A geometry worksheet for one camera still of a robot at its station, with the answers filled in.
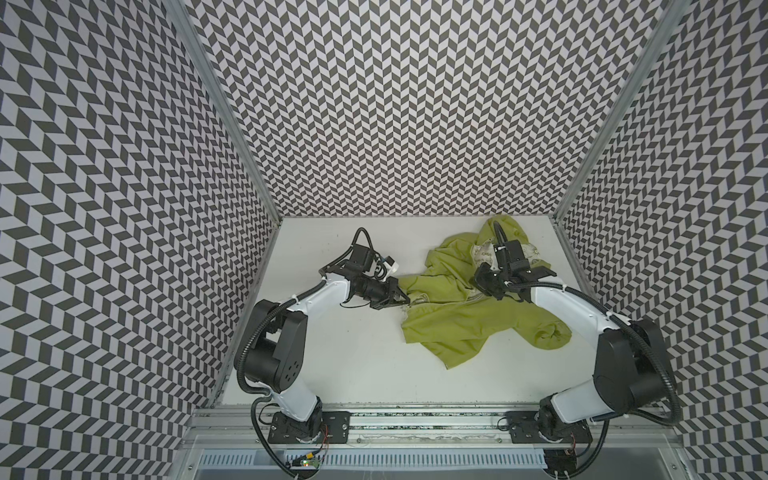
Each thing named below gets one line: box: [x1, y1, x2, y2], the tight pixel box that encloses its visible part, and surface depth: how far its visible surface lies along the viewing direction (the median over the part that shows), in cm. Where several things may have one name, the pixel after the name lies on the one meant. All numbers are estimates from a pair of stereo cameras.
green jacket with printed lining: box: [400, 216, 572, 370], surface depth 89 cm
